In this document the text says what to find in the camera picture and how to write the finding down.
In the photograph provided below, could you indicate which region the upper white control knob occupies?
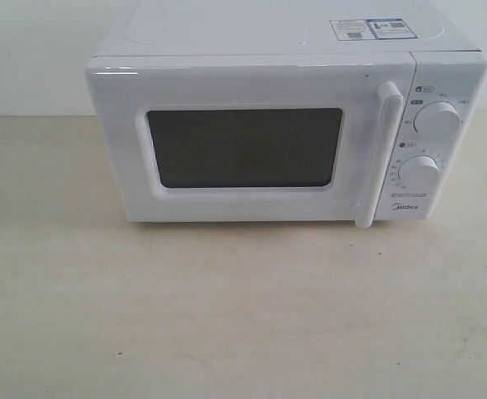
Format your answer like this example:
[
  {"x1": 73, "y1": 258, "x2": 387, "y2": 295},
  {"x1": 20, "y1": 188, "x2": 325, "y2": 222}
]
[{"x1": 414, "y1": 101, "x2": 461, "y2": 140}]

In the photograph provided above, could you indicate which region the white microwave oven body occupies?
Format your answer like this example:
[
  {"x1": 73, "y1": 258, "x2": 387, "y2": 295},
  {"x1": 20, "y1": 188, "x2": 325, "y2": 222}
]
[{"x1": 91, "y1": 1, "x2": 487, "y2": 223}]

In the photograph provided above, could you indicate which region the white microwave door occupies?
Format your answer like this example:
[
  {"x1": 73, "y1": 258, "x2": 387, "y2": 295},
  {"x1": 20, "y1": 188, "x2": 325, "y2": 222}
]
[{"x1": 86, "y1": 52, "x2": 416, "y2": 228}]

